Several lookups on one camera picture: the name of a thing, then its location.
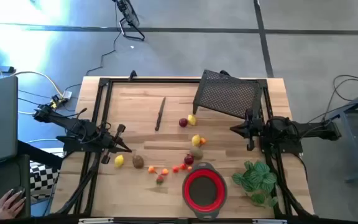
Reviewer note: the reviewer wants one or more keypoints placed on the black floor fan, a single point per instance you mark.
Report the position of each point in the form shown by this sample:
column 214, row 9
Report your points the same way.
column 129, row 15

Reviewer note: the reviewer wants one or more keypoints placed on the black-white checkerboard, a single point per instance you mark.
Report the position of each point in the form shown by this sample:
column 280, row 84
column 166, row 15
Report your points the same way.
column 42, row 179

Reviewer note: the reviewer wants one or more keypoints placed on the silver bracket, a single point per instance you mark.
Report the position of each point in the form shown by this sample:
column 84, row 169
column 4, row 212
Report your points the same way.
column 269, row 221
column 95, row 221

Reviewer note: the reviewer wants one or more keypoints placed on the round orange-red toy fruit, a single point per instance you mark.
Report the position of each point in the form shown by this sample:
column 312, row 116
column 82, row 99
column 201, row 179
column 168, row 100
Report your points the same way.
column 189, row 168

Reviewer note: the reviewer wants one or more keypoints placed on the red collapsible colander grey rim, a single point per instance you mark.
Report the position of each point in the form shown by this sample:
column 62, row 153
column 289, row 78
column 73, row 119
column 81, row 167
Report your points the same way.
column 190, row 190

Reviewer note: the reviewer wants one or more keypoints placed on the power strip with plugs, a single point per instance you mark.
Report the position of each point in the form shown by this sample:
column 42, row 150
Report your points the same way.
column 61, row 97

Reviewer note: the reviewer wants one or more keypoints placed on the green artificial plant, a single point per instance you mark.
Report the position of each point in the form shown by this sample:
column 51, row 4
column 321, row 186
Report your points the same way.
column 256, row 180

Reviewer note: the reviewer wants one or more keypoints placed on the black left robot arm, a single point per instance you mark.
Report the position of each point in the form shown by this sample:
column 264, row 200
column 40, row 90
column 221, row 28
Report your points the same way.
column 70, row 124

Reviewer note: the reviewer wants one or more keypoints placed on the person's hand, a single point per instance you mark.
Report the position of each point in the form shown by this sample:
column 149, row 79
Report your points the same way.
column 8, row 205

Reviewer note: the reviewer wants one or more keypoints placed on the dark red toy plum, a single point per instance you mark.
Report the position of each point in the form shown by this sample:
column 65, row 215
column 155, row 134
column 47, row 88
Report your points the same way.
column 183, row 122

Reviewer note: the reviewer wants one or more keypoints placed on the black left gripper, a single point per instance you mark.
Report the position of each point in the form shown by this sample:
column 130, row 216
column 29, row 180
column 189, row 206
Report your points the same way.
column 113, row 143

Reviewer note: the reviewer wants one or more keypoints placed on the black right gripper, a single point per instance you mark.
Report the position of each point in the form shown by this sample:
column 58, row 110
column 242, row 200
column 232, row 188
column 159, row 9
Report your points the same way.
column 256, row 129

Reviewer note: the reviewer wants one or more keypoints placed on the black aluminium table frame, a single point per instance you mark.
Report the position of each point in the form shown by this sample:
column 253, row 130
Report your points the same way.
column 154, row 80

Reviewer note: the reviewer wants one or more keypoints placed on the red toy strawberry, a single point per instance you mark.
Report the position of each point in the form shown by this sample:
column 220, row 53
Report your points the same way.
column 159, row 180

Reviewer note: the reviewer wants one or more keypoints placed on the black kitchen knife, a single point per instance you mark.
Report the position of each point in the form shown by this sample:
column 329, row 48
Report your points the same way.
column 159, row 115

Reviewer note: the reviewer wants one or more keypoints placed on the dark red toy apple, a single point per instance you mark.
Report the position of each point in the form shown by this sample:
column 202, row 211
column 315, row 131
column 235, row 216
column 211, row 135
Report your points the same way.
column 188, row 160

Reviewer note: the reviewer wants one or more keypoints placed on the small toy orange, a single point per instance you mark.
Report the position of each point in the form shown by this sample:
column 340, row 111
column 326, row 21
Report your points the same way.
column 203, row 141

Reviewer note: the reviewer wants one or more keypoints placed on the brown toy kiwi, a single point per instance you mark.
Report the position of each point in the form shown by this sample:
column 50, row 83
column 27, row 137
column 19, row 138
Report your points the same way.
column 138, row 161
column 196, row 153

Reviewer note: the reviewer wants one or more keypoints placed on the black perforated metal shelf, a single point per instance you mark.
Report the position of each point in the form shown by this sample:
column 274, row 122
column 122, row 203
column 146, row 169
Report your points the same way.
column 225, row 93

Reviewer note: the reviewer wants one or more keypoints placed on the black desk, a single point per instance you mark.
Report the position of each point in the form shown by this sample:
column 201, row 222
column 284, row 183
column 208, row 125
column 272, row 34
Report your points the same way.
column 20, row 168

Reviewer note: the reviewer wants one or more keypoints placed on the yellow toy lemon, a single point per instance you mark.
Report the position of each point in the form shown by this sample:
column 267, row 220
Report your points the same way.
column 119, row 161
column 192, row 120
column 196, row 140

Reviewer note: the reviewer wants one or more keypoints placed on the blue-grey metal table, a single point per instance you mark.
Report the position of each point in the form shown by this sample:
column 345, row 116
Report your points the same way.
column 353, row 105

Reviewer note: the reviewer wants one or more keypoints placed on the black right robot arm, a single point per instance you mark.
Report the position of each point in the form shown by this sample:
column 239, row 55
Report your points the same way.
column 309, row 130

